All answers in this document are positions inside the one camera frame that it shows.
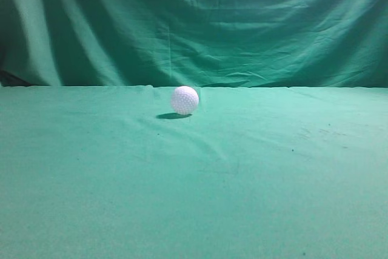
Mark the white perforated plastic ball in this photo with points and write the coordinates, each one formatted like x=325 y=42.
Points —
x=184 y=100

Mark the green table cloth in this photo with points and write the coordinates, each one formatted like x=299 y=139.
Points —
x=112 y=172

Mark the green backdrop curtain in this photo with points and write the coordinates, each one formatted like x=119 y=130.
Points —
x=203 y=43

